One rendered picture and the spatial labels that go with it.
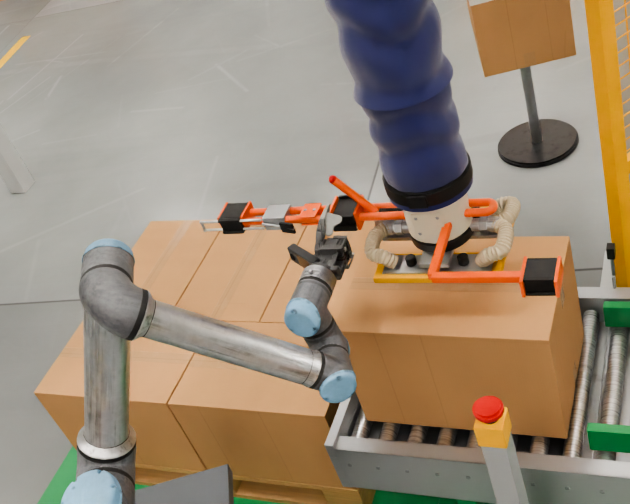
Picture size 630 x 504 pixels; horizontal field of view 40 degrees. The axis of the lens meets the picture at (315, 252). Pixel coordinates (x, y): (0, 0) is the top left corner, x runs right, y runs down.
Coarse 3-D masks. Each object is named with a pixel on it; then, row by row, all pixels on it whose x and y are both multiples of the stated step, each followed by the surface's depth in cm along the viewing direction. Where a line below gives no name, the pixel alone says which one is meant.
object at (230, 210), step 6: (228, 204) 256; (234, 204) 254; (240, 204) 253; (246, 204) 253; (252, 204) 254; (222, 210) 254; (228, 210) 253; (234, 210) 252; (240, 210) 251; (246, 210) 251; (222, 216) 252; (228, 216) 251; (234, 216) 250; (240, 216) 249; (246, 216) 251; (252, 216) 254
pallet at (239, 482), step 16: (144, 480) 348; (160, 480) 346; (240, 480) 332; (256, 480) 317; (272, 480) 314; (240, 496) 330; (256, 496) 326; (272, 496) 324; (288, 496) 322; (304, 496) 320; (320, 496) 318; (336, 496) 307; (352, 496) 303; (368, 496) 308
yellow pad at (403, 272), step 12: (468, 252) 229; (408, 264) 230; (456, 264) 226; (468, 264) 225; (492, 264) 222; (504, 264) 223; (384, 276) 232; (396, 276) 230; (408, 276) 229; (420, 276) 227
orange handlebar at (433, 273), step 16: (256, 208) 252; (304, 208) 244; (320, 208) 243; (480, 208) 222; (496, 208) 221; (256, 224) 249; (304, 224) 243; (448, 224) 221; (432, 272) 209; (448, 272) 207; (464, 272) 205; (480, 272) 204; (496, 272) 202; (512, 272) 201
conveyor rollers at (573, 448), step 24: (624, 336) 265; (624, 360) 259; (576, 384) 256; (576, 408) 250; (360, 432) 266; (384, 432) 263; (456, 432) 259; (576, 432) 244; (576, 456) 239; (600, 456) 236
